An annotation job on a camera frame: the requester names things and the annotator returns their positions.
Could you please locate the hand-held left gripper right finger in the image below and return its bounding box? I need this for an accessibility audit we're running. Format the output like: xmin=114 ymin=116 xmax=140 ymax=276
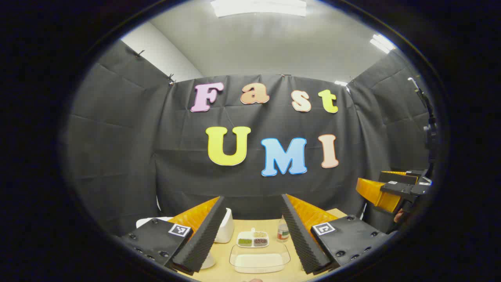
xmin=281 ymin=193 xmax=398 ymax=275

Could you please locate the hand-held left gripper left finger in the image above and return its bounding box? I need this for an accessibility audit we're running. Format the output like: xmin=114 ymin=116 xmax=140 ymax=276
xmin=121 ymin=196 xmax=227 ymax=275

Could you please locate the white rice cooker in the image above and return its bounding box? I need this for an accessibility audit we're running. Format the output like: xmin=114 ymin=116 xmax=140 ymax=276
xmin=136 ymin=217 xmax=216 ymax=271

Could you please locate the clear plastic bottle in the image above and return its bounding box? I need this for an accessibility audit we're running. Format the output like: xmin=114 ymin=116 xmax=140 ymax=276
xmin=277 ymin=215 xmax=290 ymax=243

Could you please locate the white toaster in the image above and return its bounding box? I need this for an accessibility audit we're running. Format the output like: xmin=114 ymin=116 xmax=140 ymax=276
xmin=214 ymin=208 xmax=235 ymax=244

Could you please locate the clear plastic tray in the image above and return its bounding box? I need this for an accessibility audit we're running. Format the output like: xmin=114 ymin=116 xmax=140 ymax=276
xmin=229 ymin=243 xmax=291 ymax=274

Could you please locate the white divided grain dish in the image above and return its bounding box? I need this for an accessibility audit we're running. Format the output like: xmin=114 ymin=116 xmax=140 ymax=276
xmin=237 ymin=228 xmax=270 ymax=248

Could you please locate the black backdrop cloth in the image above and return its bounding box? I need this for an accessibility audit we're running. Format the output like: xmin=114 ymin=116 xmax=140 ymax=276
xmin=65 ymin=39 xmax=436 ymax=235

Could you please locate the small ceiling light panel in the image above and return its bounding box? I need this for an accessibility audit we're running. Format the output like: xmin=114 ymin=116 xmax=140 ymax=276
xmin=370 ymin=34 xmax=397 ymax=54

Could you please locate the long ceiling light panel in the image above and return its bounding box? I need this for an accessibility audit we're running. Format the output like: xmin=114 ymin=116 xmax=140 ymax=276
xmin=211 ymin=0 xmax=307 ymax=18

